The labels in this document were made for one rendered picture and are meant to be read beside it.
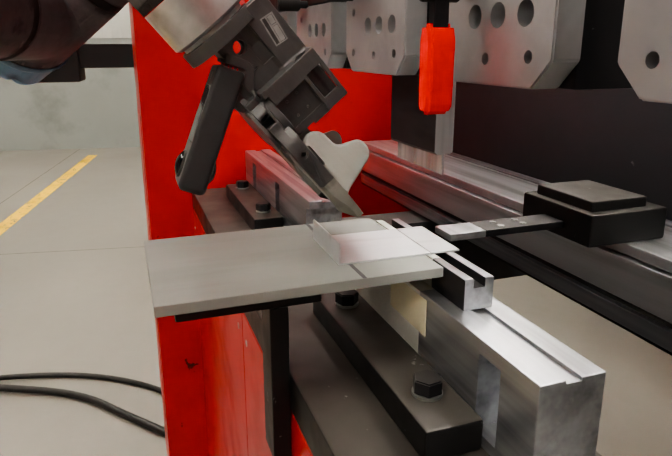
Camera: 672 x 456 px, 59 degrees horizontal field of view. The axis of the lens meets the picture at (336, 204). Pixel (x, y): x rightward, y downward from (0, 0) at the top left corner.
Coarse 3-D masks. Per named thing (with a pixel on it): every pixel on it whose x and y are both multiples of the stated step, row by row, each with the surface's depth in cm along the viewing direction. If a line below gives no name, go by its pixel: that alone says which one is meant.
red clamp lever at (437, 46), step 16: (432, 0) 42; (448, 0) 42; (432, 16) 42; (448, 16) 43; (432, 32) 42; (448, 32) 43; (432, 48) 42; (448, 48) 43; (432, 64) 43; (448, 64) 43; (432, 80) 43; (448, 80) 43; (432, 96) 43; (448, 96) 44; (432, 112) 44
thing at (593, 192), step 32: (544, 192) 74; (576, 192) 70; (608, 192) 70; (448, 224) 68; (480, 224) 68; (512, 224) 68; (544, 224) 68; (576, 224) 67; (608, 224) 66; (640, 224) 68
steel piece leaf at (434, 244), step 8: (408, 232) 66; (416, 232) 66; (424, 232) 66; (416, 240) 63; (424, 240) 63; (432, 240) 63; (440, 240) 63; (424, 248) 61; (432, 248) 61; (440, 248) 61; (448, 248) 61; (456, 248) 61
